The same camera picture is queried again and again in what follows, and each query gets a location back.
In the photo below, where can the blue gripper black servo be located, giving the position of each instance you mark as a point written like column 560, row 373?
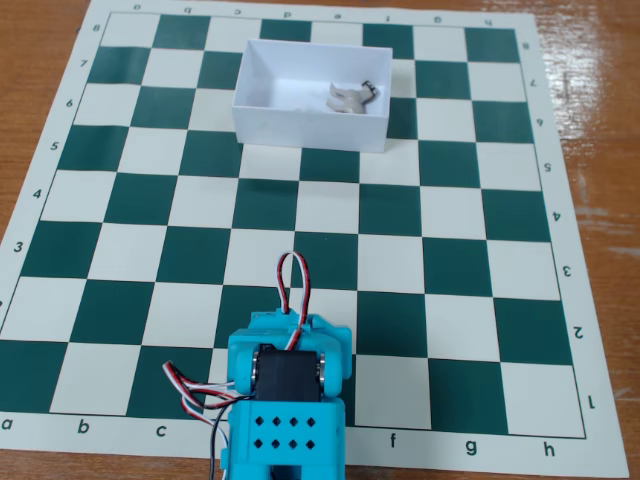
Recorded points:
column 324, row 326

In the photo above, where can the grey white toy horse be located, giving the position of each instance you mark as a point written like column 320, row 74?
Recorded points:
column 350, row 97

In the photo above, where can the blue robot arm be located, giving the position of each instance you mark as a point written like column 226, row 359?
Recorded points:
column 285, row 435

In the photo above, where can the white open box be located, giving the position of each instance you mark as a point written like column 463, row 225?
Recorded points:
column 310, row 125

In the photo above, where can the green white chessboard mat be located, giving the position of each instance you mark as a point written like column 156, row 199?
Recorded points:
column 450, row 250

